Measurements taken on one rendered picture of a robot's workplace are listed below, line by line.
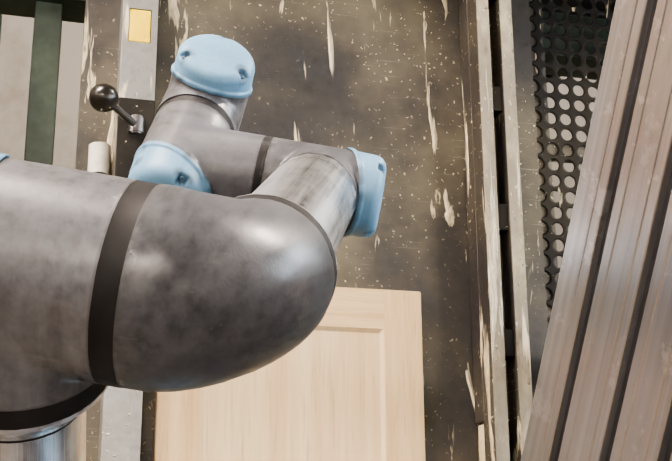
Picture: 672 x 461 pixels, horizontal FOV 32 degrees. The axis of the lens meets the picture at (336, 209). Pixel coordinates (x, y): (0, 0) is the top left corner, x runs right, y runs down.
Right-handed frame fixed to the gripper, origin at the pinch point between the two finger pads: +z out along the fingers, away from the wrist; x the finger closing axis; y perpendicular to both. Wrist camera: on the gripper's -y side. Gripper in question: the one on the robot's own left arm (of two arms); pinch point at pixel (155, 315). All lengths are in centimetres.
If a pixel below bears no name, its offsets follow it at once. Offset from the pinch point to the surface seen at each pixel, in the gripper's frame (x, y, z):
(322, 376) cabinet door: -28.2, 9.9, 24.1
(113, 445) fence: 0.5, 1.7, 27.9
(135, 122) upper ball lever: -1.7, 38.3, 5.2
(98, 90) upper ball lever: 4.7, 34.6, -2.9
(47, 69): 9, 54, 10
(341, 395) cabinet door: -30.8, 7.5, 25.1
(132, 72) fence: -1.6, 46.8, 3.4
